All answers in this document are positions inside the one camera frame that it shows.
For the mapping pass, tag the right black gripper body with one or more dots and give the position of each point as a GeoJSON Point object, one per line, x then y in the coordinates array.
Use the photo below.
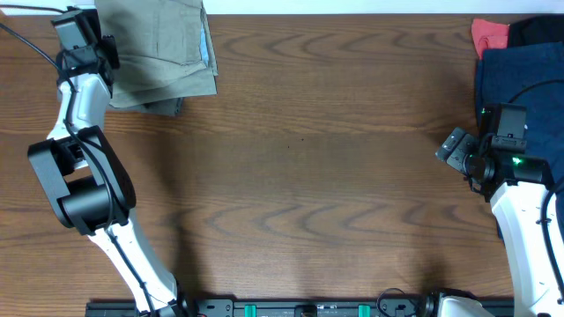
{"type": "Point", "coordinates": [471, 160]}

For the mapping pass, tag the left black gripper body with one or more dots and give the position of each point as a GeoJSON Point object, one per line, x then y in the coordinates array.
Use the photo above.
{"type": "Point", "coordinates": [107, 53]}

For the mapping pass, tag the light khaki shorts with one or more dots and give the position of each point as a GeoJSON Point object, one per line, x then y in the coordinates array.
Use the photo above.
{"type": "Point", "coordinates": [165, 50]}

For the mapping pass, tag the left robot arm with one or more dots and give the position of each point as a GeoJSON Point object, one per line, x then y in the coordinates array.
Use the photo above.
{"type": "Point", "coordinates": [86, 184]}

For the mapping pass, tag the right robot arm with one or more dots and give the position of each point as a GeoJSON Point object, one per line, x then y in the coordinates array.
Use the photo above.
{"type": "Point", "coordinates": [522, 194]}

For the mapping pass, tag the folded grey shorts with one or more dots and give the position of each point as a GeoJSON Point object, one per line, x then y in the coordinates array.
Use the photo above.
{"type": "Point", "coordinates": [170, 107]}

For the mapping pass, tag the navy blue shorts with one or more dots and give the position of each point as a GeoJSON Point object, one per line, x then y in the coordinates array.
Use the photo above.
{"type": "Point", "coordinates": [529, 76]}

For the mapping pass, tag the red garment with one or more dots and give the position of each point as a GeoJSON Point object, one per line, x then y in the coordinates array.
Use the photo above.
{"type": "Point", "coordinates": [488, 35]}

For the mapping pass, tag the black garment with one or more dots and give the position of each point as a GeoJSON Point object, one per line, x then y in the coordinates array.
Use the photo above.
{"type": "Point", "coordinates": [536, 30]}

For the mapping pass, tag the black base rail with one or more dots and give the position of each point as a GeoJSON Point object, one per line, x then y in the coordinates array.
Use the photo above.
{"type": "Point", "coordinates": [228, 308]}

